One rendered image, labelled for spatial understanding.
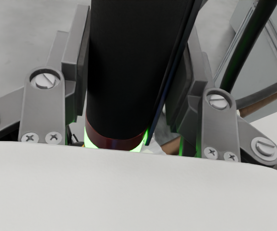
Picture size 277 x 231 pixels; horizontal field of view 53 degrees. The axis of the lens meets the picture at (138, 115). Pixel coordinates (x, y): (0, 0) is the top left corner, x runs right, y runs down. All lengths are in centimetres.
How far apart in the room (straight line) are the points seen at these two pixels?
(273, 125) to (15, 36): 244
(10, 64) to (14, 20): 62
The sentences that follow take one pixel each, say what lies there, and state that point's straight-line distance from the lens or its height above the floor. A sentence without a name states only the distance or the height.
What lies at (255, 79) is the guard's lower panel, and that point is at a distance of 147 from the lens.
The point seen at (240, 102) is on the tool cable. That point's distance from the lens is 27.
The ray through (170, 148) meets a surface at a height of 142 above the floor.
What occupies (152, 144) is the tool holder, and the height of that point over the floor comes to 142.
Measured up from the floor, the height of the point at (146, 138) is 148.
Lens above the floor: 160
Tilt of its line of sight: 49 degrees down
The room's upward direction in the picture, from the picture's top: 15 degrees clockwise
